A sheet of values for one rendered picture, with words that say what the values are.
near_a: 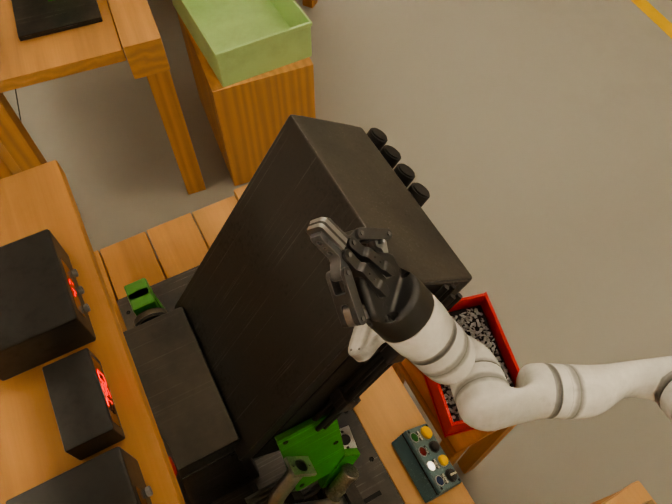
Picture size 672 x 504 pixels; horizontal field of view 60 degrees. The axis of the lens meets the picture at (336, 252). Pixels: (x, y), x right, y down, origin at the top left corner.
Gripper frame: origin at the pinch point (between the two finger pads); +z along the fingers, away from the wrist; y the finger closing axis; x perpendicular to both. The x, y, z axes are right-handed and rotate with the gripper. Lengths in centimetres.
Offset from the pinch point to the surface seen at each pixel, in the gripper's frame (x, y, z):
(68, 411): 36.8, 17.4, -0.4
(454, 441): 45, -22, -94
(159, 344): 65, -7, -20
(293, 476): 42, 8, -44
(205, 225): 99, -59, -32
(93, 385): 35.6, 13.6, -1.0
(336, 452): 43, -1, -53
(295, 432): 40, 2, -39
